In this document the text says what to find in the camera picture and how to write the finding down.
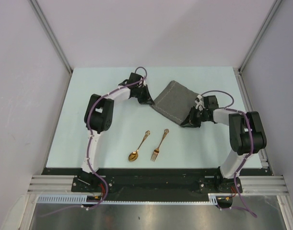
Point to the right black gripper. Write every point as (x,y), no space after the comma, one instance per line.
(190,121)

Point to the left aluminium frame post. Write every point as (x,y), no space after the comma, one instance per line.
(50,34)

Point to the gold fork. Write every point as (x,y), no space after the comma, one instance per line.
(157,150)

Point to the right aluminium frame post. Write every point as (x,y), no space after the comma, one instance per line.
(261,32)

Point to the gold spoon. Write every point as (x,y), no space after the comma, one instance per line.
(134,155)

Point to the grey cloth napkin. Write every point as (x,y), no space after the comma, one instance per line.
(175,102)

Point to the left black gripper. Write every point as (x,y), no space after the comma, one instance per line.
(147,98)

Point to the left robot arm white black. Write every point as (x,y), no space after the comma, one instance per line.
(98,119)

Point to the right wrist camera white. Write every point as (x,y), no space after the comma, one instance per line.
(199,102)

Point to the front aluminium frame rail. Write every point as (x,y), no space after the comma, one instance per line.
(251,185)

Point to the aluminium frame post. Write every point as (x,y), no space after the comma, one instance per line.
(261,32)
(50,34)

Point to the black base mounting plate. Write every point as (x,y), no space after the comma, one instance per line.
(154,185)

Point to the right aluminium side rail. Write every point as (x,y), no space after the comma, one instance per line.
(255,128)

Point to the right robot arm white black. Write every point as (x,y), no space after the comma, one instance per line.
(226,178)

